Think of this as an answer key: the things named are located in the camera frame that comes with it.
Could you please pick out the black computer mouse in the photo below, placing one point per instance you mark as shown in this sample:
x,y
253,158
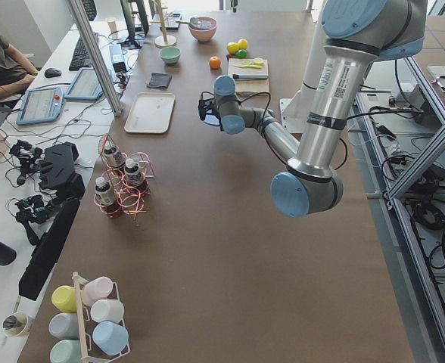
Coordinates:
x,y
52,73

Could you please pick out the grey folded cloth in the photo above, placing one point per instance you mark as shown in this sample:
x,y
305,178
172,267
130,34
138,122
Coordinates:
x,y
159,80

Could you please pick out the pink cup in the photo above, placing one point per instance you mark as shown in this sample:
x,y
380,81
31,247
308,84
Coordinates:
x,y
97,289

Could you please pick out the copper wire bottle rack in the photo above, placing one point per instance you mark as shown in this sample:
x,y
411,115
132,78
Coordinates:
x,y
131,199

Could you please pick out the green bowl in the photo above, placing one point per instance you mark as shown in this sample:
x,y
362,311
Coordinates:
x,y
170,55

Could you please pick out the dark drink bottle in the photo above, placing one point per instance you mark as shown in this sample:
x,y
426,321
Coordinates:
x,y
134,176
113,158
106,197

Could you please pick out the metal scoop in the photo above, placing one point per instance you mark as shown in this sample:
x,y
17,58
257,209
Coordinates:
x,y
193,21

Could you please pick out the black handled knife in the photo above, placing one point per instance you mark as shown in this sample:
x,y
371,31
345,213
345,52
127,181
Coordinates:
x,y
249,77

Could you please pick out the pink bowl with ice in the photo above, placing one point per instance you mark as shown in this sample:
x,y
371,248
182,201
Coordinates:
x,y
207,32

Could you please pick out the blue cup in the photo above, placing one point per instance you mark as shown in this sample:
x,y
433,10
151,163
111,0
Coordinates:
x,y
111,338

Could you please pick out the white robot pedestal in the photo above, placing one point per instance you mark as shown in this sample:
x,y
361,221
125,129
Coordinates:
x,y
295,111

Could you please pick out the yellow lemon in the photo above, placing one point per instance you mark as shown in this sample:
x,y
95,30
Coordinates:
x,y
242,44
232,47

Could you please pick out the wooden cutting board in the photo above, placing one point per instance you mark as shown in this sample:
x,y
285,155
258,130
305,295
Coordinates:
x,y
249,87

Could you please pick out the green cup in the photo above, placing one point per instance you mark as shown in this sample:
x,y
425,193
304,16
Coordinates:
x,y
66,351

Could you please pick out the blue teach pendant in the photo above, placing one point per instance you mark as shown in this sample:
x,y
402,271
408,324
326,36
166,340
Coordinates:
x,y
41,105
84,87

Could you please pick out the yellow cup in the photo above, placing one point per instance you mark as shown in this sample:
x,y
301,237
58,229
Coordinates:
x,y
64,299

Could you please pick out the blue plate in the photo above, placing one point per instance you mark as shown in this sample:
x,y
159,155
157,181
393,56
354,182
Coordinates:
x,y
211,120

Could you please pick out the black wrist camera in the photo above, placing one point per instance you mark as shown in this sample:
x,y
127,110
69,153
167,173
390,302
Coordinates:
x,y
206,107

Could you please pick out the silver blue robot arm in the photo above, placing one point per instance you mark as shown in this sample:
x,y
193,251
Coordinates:
x,y
357,34

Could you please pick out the orange fruit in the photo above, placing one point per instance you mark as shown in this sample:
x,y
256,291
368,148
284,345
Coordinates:
x,y
215,63

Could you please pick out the paper cup with tools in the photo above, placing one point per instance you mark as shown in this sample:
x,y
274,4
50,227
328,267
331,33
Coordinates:
x,y
17,325

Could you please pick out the cream tray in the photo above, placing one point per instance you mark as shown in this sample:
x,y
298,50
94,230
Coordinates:
x,y
150,113

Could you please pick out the white cup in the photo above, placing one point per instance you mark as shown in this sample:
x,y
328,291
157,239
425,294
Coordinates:
x,y
107,310

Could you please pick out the black keyboard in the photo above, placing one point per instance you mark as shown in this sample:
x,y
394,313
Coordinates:
x,y
80,57

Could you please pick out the grey cup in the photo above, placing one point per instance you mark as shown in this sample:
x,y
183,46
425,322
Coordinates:
x,y
64,326

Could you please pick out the wooden cup stand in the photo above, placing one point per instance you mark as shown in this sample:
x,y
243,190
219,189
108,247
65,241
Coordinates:
x,y
165,40

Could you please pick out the white wire cup rack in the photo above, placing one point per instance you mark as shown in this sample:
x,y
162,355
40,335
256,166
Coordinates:
x,y
90,351

